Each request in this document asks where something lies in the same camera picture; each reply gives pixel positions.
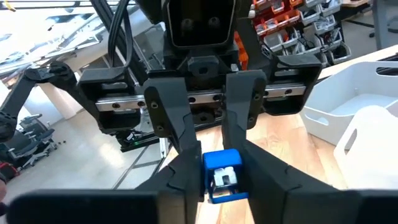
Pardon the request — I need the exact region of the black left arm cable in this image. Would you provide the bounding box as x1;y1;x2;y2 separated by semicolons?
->
107;0;134;71

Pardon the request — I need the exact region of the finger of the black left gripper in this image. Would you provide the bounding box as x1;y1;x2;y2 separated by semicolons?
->
144;77;200;155
222;70;268;150

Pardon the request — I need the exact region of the white plastic bin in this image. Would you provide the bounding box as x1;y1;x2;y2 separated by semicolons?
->
333;105;398;191

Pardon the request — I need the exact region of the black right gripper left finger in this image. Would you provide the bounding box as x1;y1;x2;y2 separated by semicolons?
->
7;141;205;224

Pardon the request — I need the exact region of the grey office chair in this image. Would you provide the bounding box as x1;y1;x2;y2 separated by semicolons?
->
6;113;58;170

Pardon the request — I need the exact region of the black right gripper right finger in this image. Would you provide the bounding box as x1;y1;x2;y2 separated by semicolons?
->
241;141;398;224

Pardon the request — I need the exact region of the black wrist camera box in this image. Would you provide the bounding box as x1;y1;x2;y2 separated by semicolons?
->
163;0;237;49

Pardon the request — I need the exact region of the blue mini stapler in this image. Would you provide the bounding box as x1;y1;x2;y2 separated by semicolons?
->
202;148;249;205

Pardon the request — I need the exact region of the light grey plastic bin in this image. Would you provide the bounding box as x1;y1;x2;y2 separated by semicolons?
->
300;60;398;147

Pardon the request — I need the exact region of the orange grey parts-bin rack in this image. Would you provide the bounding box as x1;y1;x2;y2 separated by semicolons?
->
248;0;354;66

